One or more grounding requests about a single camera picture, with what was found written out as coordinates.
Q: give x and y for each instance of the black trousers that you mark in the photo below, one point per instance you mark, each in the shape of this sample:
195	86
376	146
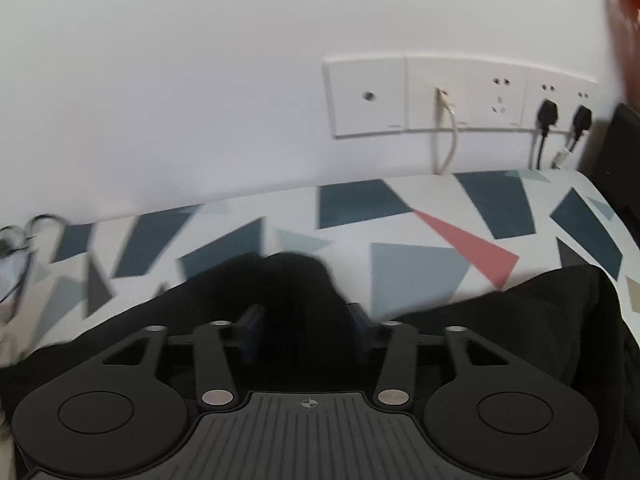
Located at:
400	270

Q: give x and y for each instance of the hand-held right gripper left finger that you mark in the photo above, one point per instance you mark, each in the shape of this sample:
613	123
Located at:
253	334

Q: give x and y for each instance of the black box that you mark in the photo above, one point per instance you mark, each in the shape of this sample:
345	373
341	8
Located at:
620	160

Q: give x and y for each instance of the white network wall socket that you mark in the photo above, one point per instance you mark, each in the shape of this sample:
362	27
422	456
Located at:
422	77

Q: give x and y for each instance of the white power wall socket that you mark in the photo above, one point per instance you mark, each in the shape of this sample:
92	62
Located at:
532	85
582	87
482	110

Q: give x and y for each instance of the black pants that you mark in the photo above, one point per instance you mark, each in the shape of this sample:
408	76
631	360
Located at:
300	285

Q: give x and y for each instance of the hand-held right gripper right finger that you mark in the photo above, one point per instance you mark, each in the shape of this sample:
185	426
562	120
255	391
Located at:
358	334

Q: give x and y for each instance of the white round-jack wall plate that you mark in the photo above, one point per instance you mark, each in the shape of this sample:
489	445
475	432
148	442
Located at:
350	110

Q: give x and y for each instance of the black power plug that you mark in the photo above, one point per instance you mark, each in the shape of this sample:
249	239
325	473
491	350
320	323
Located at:
582	119
548	111

